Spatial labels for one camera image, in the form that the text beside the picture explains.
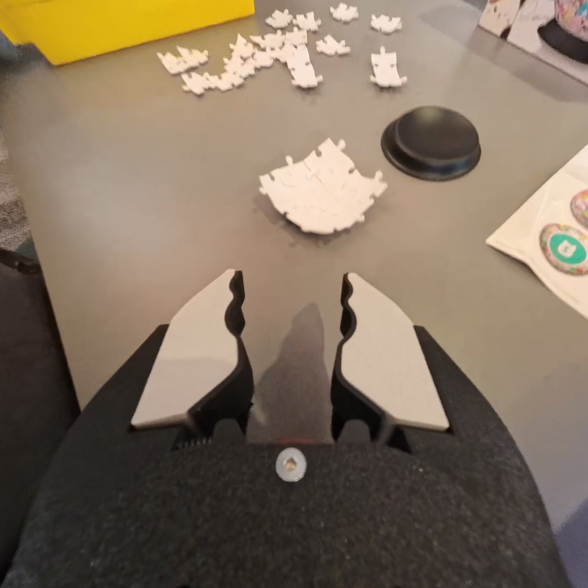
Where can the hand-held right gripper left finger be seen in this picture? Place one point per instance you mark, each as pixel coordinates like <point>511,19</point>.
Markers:
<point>193,363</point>

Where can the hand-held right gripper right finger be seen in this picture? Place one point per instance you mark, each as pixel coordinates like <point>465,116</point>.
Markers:
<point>390,367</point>

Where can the joined white puzzle section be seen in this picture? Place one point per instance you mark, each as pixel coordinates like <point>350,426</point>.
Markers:
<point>321,197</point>

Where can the scattered loose puzzle pieces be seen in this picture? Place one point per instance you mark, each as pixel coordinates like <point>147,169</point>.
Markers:
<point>285,55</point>

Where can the printed puzzle package box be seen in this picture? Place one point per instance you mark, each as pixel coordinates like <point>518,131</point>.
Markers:
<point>528,27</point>

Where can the white printed instruction sheet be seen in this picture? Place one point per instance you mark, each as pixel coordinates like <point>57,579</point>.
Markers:
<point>523,239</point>

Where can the black round desk grommet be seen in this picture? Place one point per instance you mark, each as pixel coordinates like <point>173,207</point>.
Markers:
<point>432,142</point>

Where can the yellow box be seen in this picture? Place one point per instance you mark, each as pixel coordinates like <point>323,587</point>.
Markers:
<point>115,27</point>

